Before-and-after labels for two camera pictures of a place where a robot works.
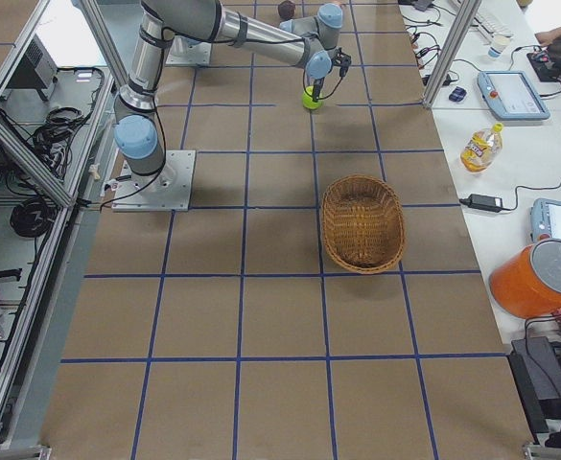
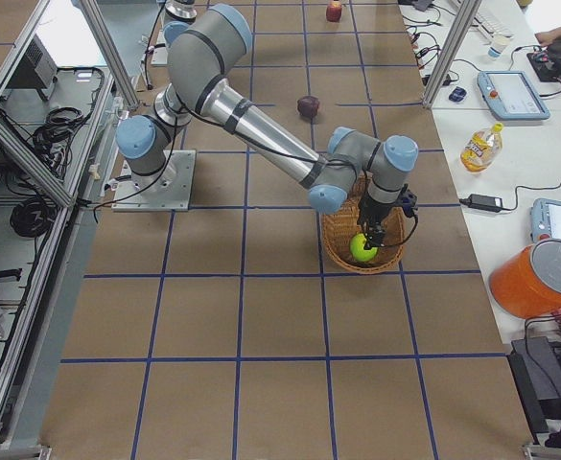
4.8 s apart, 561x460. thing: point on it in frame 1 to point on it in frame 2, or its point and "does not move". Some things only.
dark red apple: x=286 y=10 to x=308 y=105
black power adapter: x=483 y=202 does not move
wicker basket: x=362 y=223 does not move
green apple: x=308 y=101 to x=358 y=250
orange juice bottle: x=481 y=149 does not move
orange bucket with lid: x=545 y=278 does not move
